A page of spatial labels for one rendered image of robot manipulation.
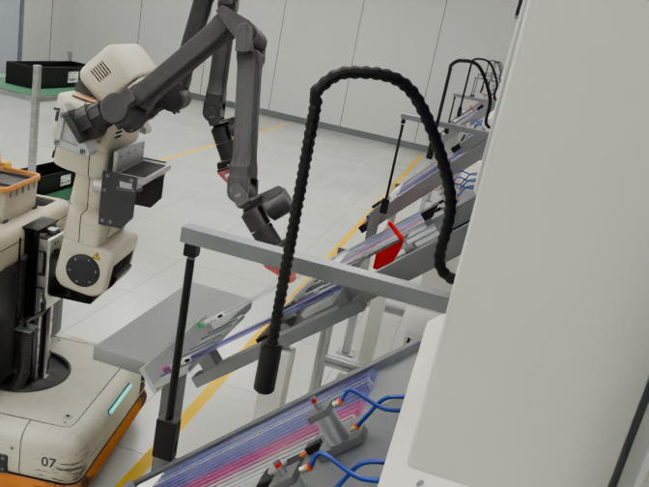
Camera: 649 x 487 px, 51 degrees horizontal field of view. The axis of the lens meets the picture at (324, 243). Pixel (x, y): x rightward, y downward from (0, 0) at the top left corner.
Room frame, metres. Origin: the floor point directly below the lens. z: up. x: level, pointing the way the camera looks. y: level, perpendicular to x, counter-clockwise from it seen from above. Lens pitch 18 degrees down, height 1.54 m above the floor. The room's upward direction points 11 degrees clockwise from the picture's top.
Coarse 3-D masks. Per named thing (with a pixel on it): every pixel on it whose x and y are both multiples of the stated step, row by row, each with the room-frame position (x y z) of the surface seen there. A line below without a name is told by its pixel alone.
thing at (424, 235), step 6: (420, 228) 2.07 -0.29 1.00; (426, 228) 2.00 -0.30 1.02; (432, 228) 1.95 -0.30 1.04; (414, 234) 2.01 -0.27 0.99; (420, 234) 1.97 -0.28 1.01; (426, 234) 1.90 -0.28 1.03; (432, 234) 1.86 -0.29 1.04; (438, 234) 1.81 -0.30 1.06; (408, 240) 1.99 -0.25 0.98; (414, 240) 1.92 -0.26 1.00; (420, 240) 1.87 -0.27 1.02; (426, 240) 1.82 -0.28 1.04; (432, 240) 1.76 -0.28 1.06; (402, 246) 1.91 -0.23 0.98; (420, 246) 1.77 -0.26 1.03; (402, 252) 1.83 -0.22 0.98; (396, 258) 1.78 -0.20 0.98
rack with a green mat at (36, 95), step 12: (36, 72) 3.32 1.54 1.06; (0, 84) 3.46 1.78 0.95; (12, 84) 3.53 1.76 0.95; (36, 84) 3.32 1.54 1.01; (12, 96) 3.35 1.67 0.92; (24, 96) 3.33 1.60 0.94; (36, 96) 3.32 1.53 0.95; (48, 96) 3.42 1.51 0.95; (36, 108) 3.32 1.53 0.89; (36, 120) 3.33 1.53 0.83; (36, 132) 3.33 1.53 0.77; (36, 144) 3.34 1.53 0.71; (36, 156) 3.34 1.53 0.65; (60, 192) 3.75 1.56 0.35
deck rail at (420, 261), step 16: (464, 240) 1.66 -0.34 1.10; (416, 256) 1.68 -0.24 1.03; (432, 256) 1.67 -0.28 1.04; (448, 256) 1.67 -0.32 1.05; (384, 272) 1.69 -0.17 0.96; (400, 272) 1.69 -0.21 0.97; (416, 272) 1.68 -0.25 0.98; (336, 304) 1.72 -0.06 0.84; (288, 320) 1.74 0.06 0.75; (304, 320) 1.73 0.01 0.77
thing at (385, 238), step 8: (416, 216) 2.27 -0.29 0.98; (400, 224) 2.31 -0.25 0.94; (408, 224) 2.21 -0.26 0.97; (416, 224) 2.11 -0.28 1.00; (424, 224) 2.09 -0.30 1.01; (384, 232) 2.33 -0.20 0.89; (392, 232) 2.23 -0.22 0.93; (400, 232) 2.14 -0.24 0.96; (408, 232) 2.10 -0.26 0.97; (368, 240) 2.37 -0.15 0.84; (376, 240) 2.26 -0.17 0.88; (384, 240) 2.16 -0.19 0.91; (392, 240) 2.11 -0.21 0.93; (360, 248) 2.26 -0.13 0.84; (368, 248) 2.17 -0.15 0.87; (376, 248) 2.12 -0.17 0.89; (344, 256) 2.30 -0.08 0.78; (352, 256) 2.20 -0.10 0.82
